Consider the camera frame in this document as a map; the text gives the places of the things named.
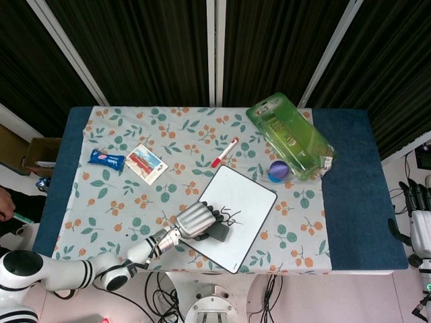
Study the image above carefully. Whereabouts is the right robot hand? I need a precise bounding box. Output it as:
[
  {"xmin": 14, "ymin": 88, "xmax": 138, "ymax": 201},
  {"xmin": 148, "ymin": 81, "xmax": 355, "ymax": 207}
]
[{"xmin": 387, "ymin": 178, "xmax": 431, "ymax": 257}]

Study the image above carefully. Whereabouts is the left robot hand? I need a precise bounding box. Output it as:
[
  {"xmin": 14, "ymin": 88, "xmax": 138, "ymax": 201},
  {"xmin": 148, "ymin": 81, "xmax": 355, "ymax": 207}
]
[{"xmin": 174, "ymin": 201, "xmax": 226, "ymax": 242}]

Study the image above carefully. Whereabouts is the dark grey board eraser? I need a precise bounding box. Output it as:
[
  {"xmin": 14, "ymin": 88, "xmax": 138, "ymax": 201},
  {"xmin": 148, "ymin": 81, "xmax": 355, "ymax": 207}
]
[{"xmin": 205, "ymin": 223, "xmax": 231, "ymax": 243}]

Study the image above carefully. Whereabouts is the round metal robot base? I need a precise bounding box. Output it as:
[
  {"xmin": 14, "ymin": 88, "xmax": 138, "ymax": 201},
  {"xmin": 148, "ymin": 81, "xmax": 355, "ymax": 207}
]
[{"xmin": 184, "ymin": 283, "xmax": 240, "ymax": 323}]

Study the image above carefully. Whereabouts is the white dry-erase board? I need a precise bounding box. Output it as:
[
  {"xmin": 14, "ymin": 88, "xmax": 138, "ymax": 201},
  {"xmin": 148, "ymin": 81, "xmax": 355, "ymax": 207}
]
[{"xmin": 181, "ymin": 164, "xmax": 278, "ymax": 274}]

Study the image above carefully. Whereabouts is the red and white marker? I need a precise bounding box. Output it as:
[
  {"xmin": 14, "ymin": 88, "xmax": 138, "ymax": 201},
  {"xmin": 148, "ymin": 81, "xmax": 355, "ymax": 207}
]
[{"xmin": 211, "ymin": 137, "xmax": 240, "ymax": 168}]

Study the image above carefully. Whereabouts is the person hand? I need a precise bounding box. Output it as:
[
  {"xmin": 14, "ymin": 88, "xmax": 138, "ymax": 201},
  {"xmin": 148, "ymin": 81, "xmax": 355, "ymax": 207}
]
[{"xmin": 0, "ymin": 187, "xmax": 16, "ymax": 222}]

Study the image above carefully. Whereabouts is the floral tablecloth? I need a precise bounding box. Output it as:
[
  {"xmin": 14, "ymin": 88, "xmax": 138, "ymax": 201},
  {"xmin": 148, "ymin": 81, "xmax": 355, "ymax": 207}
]
[{"xmin": 48, "ymin": 106, "xmax": 333, "ymax": 274}]

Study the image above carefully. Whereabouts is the blue table mat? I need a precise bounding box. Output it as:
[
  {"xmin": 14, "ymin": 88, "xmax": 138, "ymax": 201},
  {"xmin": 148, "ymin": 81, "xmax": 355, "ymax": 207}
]
[{"xmin": 30, "ymin": 106, "xmax": 409, "ymax": 271}]

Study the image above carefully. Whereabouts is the picture postcard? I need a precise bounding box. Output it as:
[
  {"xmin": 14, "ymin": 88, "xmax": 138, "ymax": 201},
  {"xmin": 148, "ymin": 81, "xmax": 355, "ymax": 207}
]
[{"xmin": 124, "ymin": 143, "xmax": 168, "ymax": 185}]

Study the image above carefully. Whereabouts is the blue round lid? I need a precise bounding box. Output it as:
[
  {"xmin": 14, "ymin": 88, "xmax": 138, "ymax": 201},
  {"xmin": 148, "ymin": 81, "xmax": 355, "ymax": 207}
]
[{"xmin": 267, "ymin": 170, "xmax": 287, "ymax": 184}]

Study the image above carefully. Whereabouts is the purple ball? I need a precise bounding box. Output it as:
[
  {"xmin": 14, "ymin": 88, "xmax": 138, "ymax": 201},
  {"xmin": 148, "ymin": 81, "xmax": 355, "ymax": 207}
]
[{"xmin": 271, "ymin": 160, "xmax": 290, "ymax": 179}]

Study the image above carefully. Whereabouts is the blue snack packet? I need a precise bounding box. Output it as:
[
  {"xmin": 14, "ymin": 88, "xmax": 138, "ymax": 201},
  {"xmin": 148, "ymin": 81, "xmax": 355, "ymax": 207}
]
[{"xmin": 87, "ymin": 149, "xmax": 126, "ymax": 171}]

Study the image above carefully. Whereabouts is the green plastic blister package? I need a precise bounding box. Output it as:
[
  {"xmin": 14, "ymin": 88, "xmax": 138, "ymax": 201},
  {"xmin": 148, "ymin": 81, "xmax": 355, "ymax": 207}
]
[{"xmin": 245, "ymin": 92, "xmax": 337, "ymax": 182}]

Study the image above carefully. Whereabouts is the cardboard box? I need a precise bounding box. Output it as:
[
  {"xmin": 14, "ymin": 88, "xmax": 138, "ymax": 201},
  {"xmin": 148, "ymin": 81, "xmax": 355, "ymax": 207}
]
[{"xmin": 22, "ymin": 137, "xmax": 63, "ymax": 178}]

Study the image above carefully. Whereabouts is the black cable bundle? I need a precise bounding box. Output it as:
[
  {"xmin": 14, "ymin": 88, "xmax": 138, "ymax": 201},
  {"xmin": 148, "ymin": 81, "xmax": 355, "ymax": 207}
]
[{"xmin": 144, "ymin": 271, "xmax": 185, "ymax": 323}]

